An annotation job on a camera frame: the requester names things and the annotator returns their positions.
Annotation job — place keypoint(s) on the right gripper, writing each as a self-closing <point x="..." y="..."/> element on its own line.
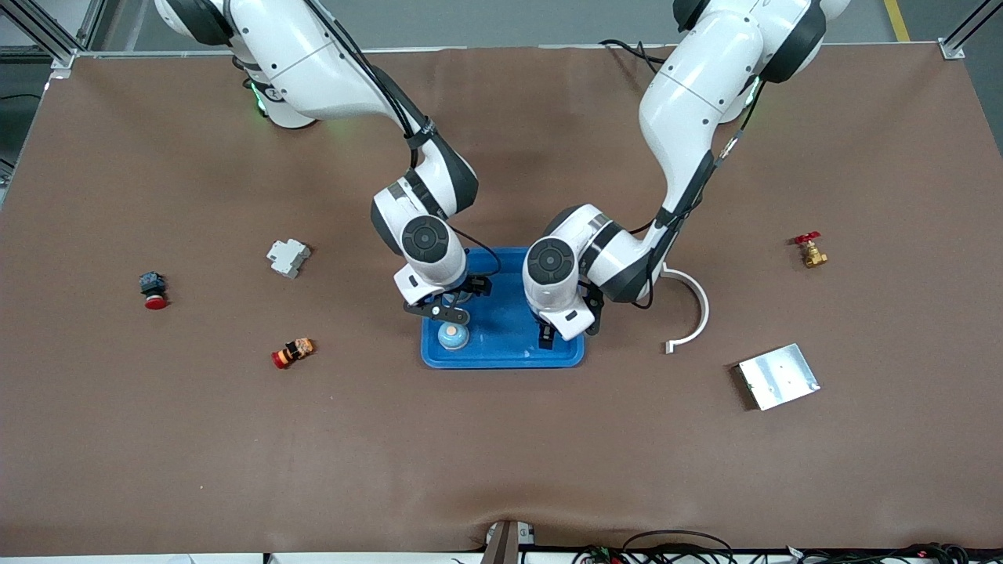
<point x="476" y="285"/>

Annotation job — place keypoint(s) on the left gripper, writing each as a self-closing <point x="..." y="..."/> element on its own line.
<point x="545" y="338"/>

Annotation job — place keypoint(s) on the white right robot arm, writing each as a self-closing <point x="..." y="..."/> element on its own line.
<point x="313" y="63"/>

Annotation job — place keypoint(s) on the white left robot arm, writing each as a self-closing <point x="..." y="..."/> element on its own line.
<point x="705" y="94"/>

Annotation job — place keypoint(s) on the blue plastic tray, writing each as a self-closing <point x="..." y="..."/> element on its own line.
<point x="501" y="348"/>

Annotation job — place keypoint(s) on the white circuit breaker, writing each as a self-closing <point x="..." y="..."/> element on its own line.
<point x="287" y="257"/>

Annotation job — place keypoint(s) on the metal table clamp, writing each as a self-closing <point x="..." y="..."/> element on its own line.
<point x="505" y="544"/>

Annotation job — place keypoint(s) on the silver metal plate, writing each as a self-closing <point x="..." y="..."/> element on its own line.
<point x="777" y="376"/>

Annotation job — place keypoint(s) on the black red emergency stop button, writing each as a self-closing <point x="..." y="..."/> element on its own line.
<point x="153" y="288"/>

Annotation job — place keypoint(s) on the white curved bracket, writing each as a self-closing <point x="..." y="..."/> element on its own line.
<point x="703" y="309"/>

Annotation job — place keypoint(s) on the red orange push button switch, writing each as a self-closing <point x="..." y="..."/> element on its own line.
<point x="292" y="353"/>

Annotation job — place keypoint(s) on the aluminium frame profile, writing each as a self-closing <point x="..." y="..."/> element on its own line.
<point x="55" y="43"/>
<point x="960" y="39"/>

